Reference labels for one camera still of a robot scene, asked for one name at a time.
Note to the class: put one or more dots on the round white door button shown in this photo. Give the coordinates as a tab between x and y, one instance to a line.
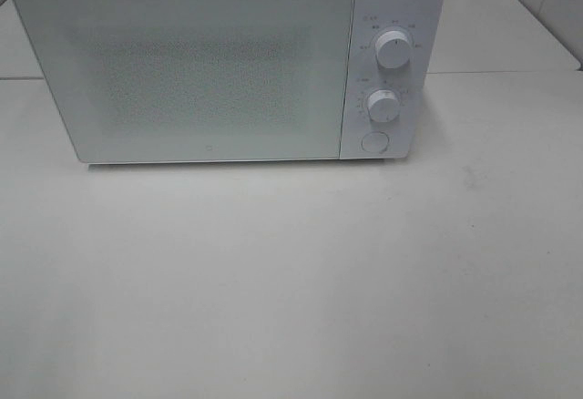
375	142

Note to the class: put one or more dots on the white microwave knob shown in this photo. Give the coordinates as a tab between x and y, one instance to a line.
383	106
393	48

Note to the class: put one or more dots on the white microwave door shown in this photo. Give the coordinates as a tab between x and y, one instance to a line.
144	81

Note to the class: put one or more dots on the white microwave oven body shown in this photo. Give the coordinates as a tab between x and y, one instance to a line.
391	3

